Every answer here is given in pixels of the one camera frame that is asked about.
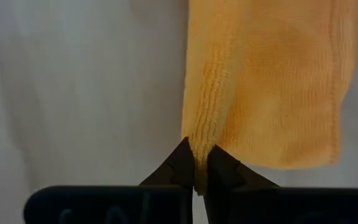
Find orange microfiber towel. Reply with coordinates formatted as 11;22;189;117
181;0;358;195

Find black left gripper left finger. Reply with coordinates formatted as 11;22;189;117
139;136;196;189

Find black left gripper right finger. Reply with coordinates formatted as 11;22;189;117
206;144;279;190

